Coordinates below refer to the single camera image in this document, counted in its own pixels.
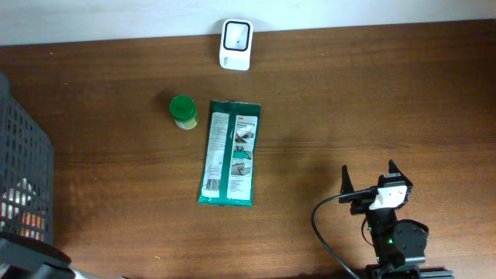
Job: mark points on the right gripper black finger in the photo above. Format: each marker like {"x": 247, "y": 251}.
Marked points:
{"x": 392, "y": 168}
{"x": 346, "y": 184}

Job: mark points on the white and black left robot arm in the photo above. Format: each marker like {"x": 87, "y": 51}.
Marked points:
{"x": 29, "y": 258}

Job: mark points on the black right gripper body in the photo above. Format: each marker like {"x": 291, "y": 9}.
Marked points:
{"x": 362, "y": 206}

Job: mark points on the white barcode scanner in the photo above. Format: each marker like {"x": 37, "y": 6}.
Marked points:
{"x": 236, "y": 44}

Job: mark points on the dark grey plastic basket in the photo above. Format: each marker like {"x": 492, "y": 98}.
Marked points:
{"x": 26, "y": 172}

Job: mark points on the green lid spice jar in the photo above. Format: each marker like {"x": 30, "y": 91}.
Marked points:
{"x": 184, "y": 112}

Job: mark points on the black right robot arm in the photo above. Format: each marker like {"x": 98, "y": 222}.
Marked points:
{"x": 399, "y": 245}

